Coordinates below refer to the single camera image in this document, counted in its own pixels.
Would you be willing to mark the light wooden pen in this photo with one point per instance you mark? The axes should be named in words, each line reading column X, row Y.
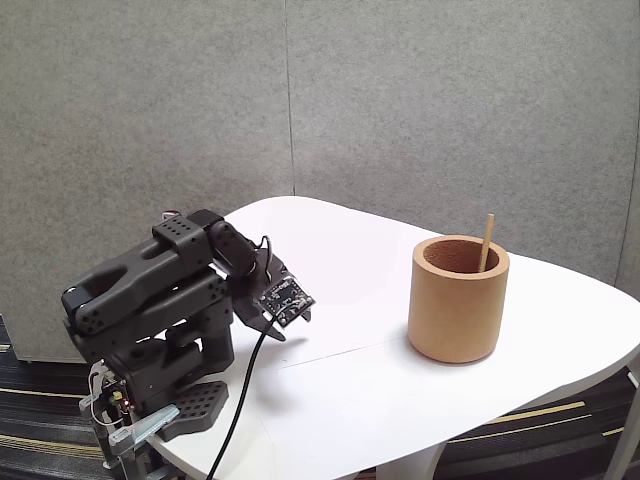
column 485, row 245

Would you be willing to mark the round cork pen holder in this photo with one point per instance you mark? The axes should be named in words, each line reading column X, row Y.
column 457, row 315

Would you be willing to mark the plain white paper sheet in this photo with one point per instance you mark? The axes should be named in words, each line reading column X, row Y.
column 375, row 395

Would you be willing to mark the grey metal table clamp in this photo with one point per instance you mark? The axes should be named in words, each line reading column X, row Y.
column 150, row 422

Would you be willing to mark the white table leg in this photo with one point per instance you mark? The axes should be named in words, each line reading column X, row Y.
column 430, row 462
column 625, row 430

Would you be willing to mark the small bare camera board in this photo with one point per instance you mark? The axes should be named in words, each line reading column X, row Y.
column 287, row 300

